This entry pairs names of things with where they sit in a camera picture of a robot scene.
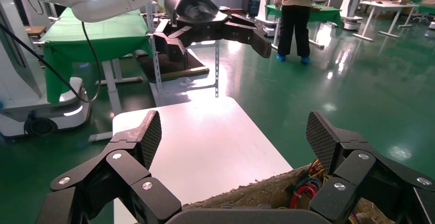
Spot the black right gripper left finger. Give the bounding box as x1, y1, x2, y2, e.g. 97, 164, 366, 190
36, 110, 183, 224

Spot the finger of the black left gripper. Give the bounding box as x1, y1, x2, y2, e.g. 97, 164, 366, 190
222, 13, 272, 59
153, 18, 191, 64

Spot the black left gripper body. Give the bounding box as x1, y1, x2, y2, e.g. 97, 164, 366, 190
164, 0, 228, 45

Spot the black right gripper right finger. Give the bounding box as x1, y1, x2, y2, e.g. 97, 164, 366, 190
305, 111, 435, 224

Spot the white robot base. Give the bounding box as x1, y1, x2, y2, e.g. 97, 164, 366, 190
0, 0, 92, 138

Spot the dark wooden board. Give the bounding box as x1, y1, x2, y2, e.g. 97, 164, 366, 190
136, 49, 210, 83

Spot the black cabinet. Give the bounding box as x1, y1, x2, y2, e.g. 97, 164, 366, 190
242, 0, 263, 16

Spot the slotted metal angle rack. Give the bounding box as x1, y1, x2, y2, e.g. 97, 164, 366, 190
145, 2, 220, 98

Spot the person in beige shirt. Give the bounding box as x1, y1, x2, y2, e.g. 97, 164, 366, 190
273, 0, 324, 64

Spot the large green cloth table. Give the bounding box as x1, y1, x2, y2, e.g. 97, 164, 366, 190
41, 8, 153, 114

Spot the small green cloth table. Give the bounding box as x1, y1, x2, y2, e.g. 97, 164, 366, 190
265, 4, 343, 28

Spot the worn cardboard divider box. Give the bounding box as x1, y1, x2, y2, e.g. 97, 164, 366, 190
182, 165, 395, 224

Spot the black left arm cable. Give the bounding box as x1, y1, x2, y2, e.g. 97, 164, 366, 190
0, 21, 102, 104

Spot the white frame desk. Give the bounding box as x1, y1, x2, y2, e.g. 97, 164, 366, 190
352, 0, 429, 43

